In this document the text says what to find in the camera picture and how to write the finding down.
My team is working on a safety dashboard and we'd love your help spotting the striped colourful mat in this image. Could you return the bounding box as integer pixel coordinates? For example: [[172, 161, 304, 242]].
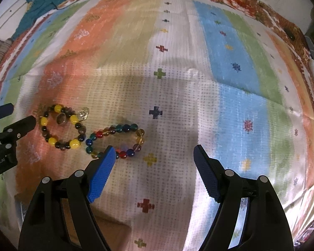
[[0, 0, 314, 251]]

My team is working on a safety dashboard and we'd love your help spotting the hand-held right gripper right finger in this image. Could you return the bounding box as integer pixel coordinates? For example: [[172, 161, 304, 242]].
[[193, 144, 295, 251]]

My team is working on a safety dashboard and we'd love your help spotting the multicolour bead bracelet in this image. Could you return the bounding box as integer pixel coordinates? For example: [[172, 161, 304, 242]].
[[85, 122, 146, 160]]

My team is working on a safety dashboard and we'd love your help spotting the yellow and brown bead bracelet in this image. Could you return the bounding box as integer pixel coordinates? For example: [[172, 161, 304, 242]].
[[39, 104, 91, 151]]

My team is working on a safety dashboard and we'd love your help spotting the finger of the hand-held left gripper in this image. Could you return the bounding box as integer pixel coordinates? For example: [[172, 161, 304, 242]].
[[0, 115, 37, 150], [0, 103, 15, 122]]

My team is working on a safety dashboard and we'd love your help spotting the teal garment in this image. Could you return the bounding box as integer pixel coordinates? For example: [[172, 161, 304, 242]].
[[12, 0, 77, 41]]

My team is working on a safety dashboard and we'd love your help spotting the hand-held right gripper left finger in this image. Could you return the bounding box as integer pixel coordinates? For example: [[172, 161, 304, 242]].
[[18, 146, 117, 251]]

